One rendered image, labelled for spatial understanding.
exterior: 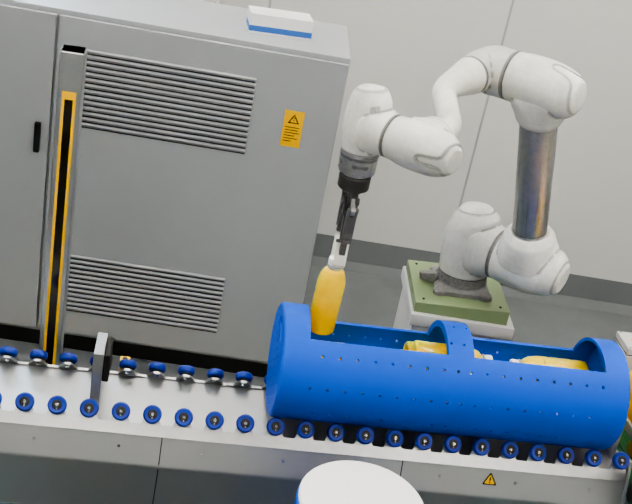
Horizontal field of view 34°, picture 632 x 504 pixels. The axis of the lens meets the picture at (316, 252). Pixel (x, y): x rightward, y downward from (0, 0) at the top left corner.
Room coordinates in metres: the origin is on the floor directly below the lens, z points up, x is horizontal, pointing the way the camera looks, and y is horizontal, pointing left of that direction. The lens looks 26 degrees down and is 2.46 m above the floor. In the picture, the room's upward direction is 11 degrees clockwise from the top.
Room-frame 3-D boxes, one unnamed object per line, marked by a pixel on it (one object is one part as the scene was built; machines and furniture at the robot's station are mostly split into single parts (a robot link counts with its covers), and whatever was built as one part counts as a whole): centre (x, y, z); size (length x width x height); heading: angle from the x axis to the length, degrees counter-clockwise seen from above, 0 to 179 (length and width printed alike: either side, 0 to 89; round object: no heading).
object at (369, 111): (2.26, -0.07, 1.73); 0.13 x 0.11 x 0.16; 58
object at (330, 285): (2.27, -0.05, 1.26); 0.07 x 0.07 x 0.19
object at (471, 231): (2.91, -0.46, 1.21); 0.18 x 0.16 x 0.22; 57
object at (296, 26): (3.96, 0.31, 1.48); 0.24 x 0.12 x 0.08; 103
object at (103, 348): (2.13, 0.46, 1.00); 0.10 x 0.04 x 0.15; 9
